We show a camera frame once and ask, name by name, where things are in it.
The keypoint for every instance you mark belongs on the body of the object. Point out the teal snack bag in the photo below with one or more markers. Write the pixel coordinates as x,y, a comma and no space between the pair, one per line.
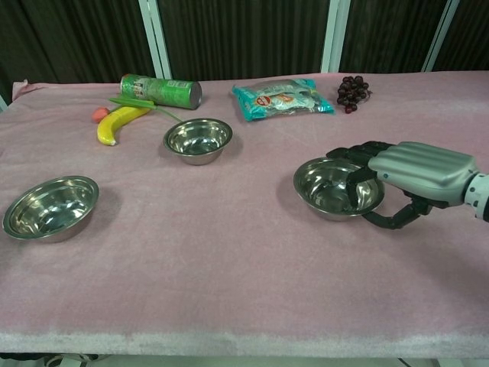
279,99

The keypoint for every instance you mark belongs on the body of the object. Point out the white frame post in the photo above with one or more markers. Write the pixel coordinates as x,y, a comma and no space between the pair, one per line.
154,38
331,38
439,38
2,104

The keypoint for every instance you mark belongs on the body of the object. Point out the green chips can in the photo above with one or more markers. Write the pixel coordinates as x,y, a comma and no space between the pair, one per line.
160,91

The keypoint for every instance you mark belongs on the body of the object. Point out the pink table cloth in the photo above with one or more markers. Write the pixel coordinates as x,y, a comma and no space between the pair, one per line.
229,248

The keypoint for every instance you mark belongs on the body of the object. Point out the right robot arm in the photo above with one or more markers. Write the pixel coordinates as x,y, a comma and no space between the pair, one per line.
479,195

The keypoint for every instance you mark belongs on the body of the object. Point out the dark purple grape bunch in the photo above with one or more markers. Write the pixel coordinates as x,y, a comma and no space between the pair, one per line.
351,93

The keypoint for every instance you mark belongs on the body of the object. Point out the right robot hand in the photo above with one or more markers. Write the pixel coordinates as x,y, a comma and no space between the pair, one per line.
420,168

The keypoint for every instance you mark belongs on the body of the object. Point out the artificial pink tulip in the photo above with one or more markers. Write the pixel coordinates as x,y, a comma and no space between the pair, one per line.
100,114

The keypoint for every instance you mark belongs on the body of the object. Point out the metal bowl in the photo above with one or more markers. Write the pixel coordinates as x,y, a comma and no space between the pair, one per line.
324,187
49,210
198,139

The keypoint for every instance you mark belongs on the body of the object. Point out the yellow banana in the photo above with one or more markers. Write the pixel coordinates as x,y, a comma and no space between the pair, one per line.
114,124

